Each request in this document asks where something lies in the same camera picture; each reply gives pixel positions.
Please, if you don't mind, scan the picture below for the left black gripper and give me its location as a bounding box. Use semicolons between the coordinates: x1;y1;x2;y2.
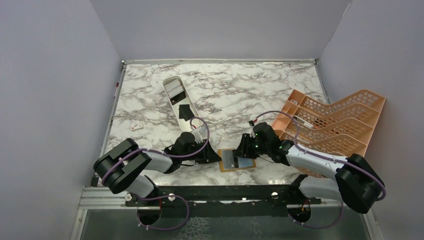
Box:
181;139;222;164

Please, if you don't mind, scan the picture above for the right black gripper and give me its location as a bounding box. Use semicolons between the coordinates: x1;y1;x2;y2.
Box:
232;132;270;159

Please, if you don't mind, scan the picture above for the yellow leather card holder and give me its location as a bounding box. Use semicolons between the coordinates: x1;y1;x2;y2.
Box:
217;148;256;173

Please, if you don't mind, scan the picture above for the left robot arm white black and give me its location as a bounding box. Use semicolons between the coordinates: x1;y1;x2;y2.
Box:
93;132;221;206

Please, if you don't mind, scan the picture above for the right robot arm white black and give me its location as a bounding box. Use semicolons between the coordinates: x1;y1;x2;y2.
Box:
233;122;387;214

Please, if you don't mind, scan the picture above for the white oblong card tray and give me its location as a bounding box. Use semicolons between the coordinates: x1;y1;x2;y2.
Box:
162;75;202;132

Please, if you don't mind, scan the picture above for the stack of cards in tray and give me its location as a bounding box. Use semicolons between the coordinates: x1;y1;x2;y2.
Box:
164;79;187;106

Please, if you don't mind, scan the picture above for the white marker in rack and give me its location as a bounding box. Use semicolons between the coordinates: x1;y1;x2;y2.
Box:
293;115;314;129

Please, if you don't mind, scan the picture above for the small white red tag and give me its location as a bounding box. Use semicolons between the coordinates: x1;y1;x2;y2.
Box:
130;121;144;131

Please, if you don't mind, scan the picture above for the orange plastic file rack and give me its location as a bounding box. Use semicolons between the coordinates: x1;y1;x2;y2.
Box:
272;89;386;157

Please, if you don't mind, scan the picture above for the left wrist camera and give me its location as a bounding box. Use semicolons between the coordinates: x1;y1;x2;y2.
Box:
191;125;207;143

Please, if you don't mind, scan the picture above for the black metal base rail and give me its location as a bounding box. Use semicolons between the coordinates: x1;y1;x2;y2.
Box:
125;174;321;218

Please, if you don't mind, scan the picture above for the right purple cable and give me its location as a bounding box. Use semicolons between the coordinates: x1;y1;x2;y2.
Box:
248;110;387;230

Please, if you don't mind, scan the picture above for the purple cable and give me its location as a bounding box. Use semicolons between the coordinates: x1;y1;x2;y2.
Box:
248;110;387;230
101;116;211;232

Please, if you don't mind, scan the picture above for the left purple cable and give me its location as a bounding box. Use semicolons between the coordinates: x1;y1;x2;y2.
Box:
101;116;211;232

